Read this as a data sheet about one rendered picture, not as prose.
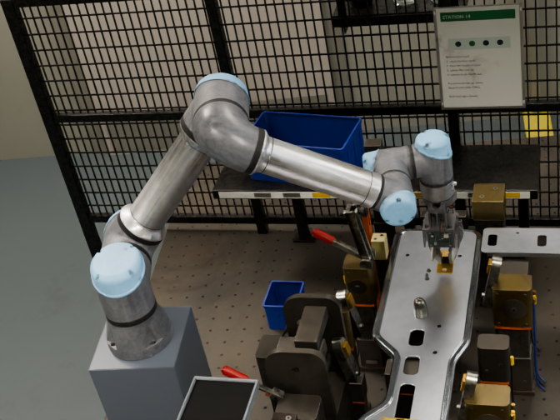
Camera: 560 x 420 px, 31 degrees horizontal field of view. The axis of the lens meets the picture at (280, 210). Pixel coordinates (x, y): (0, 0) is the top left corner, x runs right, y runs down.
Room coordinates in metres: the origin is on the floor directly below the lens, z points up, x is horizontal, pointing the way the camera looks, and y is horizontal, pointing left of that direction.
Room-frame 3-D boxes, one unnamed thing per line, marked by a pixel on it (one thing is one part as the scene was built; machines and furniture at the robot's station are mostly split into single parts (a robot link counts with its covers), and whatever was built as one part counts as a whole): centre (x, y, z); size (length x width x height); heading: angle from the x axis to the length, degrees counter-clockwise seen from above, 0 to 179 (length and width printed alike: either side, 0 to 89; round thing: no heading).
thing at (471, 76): (2.33, -0.60, 1.30); 0.23 x 0.02 x 0.31; 69
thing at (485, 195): (2.05, -0.53, 0.88); 0.08 x 0.08 x 0.36; 69
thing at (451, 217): (1.80, -0.35, 1.21); 0.09 x 0.08 x 0.12; 159
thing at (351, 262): (1.91, -0.15, 0.87); 0.10 x 0.07 x 0.35; 69
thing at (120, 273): (1.75, 0.37, 1.27); 0.13 x 0.12 x 0.14; 175
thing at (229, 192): (2.32, -0.28, 1.02); 0.90 x 0.22 x 0.03; 69
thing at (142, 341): (1.74, 0.37, 1.15); 0.15 x 0.15 x 0.10
